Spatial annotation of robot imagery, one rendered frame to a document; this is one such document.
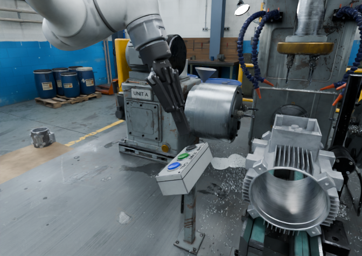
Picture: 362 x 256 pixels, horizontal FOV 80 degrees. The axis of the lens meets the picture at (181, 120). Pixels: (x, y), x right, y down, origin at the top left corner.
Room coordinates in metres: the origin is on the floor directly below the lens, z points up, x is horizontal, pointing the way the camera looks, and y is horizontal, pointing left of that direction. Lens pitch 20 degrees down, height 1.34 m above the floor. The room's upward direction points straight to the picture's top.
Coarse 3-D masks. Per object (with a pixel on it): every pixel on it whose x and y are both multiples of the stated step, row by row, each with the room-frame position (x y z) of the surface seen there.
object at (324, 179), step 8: (264, 136) 0.57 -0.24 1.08; (320, 144) 0.52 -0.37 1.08; (256, 168) 0.41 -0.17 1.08; (264, 168) 0.41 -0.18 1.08; (320, 176) 0.37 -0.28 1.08; (328, 176) 0.36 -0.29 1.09; (328, 184) 0.36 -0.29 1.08; (248, 208) 0.42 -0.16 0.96; (256, 216) 0.41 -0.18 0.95; (312, 232) 0.36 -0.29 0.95; (320, 232) 0.35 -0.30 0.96
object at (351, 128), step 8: (360, 104) 0.75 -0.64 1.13; (360, 112) 0.71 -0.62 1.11; (352, 120) 0.74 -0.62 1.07; (360, 120) 0.69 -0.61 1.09; (352, 128) 0.66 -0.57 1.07; (360, 128) 0.65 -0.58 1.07; (352, 136) 0.72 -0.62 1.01; (360, 136) 0.65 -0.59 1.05; (352, 144) 0.70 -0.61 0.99; (360, 144) 0.63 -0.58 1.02; (352, 152) 0.66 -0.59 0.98; (360, 152) 0.62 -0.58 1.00; (360, 160) 0.61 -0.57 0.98; (360, 168) 0.63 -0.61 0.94
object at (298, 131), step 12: (276, 120) 0.57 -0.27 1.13; (288, 120) 0.57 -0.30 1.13; (300, 120) 0.56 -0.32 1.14; (312, 120) 0.53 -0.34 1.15; (276, 132) 0.47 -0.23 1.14; (288, 132) 0.46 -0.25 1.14; (300, 132) 0.45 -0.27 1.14; (312, 132) 0.45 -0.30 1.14; (276, 144) 0.47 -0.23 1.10; (288, 144) 0.46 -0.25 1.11; (300, 144) 0.45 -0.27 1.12; (312, 144) 0.44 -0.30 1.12; (312, 156) 0.44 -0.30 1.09
